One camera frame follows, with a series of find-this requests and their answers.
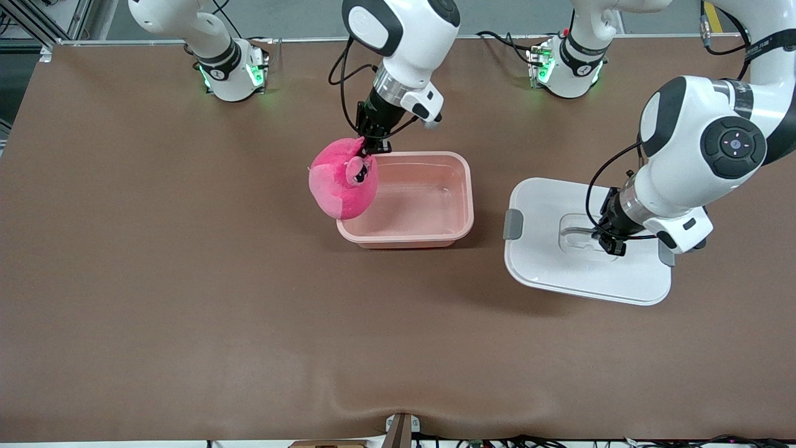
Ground pink plush toy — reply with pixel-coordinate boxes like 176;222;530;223
308;138;379;220

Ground white box lid grey latches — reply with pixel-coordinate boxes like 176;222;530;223
502;177;675;306

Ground pink plastic box base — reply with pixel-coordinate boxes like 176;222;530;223
336;151;474;250

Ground brown table mat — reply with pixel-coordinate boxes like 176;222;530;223
0;37;796;442

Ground metal table edge clamp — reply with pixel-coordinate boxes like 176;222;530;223
384;413;421;448

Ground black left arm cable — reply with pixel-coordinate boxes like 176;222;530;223
585;142;654;240

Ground black left base cable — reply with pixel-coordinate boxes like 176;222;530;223
476;30;535;66

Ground black base cable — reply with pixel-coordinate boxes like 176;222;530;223
211;0;265;41
476;30;535;66

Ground black right base cable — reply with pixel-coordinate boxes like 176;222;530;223
211;0;265;41

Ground aluminium frame with diagonal strut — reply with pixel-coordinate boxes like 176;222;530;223
0;0;94;47

